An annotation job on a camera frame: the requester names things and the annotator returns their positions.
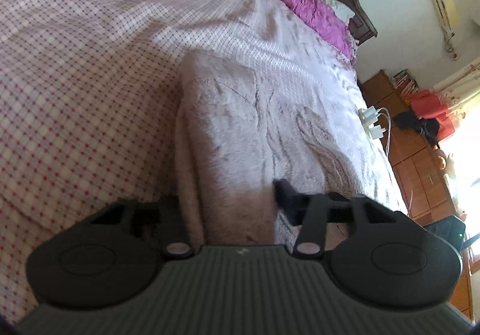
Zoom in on lilac cable-knit cardigan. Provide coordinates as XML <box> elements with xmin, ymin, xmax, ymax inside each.
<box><xmin>175</xmin><ymin>51</ymin><xmax>377</xmax><ymax>247</ymax></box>

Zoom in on black clothes on cabinet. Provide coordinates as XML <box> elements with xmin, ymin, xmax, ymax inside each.
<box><xmin>393</xmin><ymin>110</ymin><xmax>440</xmax><ymax>147</ymax></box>

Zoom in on white power strip with chargers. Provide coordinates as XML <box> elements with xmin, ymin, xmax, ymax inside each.
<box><xmin>358</xmin><ymin>106</ymin><xmax>386</xmax><ymax>140</ymax></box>

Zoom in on wooden sideboard cabinet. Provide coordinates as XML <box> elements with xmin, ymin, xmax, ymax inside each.
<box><xmin>357</xmin><ymin>68</ymin><xmax>475</xmax><ymax>321</ymax></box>

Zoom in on stack of books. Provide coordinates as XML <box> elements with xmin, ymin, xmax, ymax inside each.
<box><xmin>391</xmin><ymin>69</ymin><xmax>419</xmax><ymax>96</ymax></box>

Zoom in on orange floral curtain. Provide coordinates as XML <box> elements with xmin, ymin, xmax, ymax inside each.
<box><xmin>406</xmin><ymin>58</ymin><xmax>479</xmax><ymax>141</ymax></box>

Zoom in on white pillow behind magenta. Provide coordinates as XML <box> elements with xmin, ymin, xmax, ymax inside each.
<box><xmin>321</xmin><ymin>0</ymin><xmax>355</xmax><ymax>25</ymax></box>

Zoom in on pink checked bedspread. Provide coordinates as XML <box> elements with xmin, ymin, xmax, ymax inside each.
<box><xmin>1</xmin><ymin>0</ymin><xmax>405</xmax><ymax>323</ymax></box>

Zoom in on white charger cable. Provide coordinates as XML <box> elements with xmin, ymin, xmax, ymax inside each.
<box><xmin>376</xmin><ymin>106</ymin><xmax>393</xmax><ymax>158</ymax></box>

